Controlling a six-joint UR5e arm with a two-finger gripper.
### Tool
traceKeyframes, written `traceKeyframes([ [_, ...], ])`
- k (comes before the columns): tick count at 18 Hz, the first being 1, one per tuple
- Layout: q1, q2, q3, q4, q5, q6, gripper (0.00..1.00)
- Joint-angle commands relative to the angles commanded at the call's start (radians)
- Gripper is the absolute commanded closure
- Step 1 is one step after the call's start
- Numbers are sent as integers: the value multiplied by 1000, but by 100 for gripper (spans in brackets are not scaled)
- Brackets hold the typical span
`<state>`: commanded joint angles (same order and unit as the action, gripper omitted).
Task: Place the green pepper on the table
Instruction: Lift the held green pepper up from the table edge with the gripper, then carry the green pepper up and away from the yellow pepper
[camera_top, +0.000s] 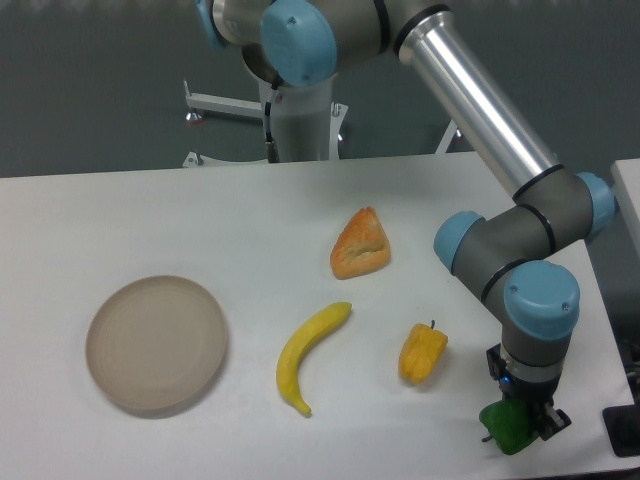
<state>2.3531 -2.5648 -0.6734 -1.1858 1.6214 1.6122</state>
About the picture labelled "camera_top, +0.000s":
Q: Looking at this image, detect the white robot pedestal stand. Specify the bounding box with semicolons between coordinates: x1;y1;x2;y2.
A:
184;75;466;167

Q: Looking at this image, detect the black device at table edge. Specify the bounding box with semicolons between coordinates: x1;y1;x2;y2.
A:
602;404;639;458

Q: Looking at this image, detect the black cable on pedestal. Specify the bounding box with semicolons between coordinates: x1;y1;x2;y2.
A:
263;82;282;164

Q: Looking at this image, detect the beige round plate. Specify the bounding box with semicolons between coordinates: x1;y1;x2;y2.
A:
85;275;229;418

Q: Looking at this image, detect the orange pastry bread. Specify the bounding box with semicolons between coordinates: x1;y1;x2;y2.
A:
330;207;391;280

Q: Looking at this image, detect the green bell pepper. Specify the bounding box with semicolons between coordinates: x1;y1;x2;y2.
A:
479;398;538;455

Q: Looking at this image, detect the yellow banana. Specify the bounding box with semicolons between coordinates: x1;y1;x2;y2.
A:
275;301;352;418

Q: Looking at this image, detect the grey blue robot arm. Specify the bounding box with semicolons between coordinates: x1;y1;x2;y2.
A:
196;1;615;441

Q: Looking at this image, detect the white side table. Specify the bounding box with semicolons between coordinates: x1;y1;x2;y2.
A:
611;159;640;243

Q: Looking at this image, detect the yellow bell pepper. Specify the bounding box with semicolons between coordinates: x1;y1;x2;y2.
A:
398;321;448;385

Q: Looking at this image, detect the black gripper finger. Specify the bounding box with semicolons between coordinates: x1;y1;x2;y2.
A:
486;344;503;383
527;400;571;441

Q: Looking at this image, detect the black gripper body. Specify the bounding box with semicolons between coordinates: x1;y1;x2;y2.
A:
498;365;561;405

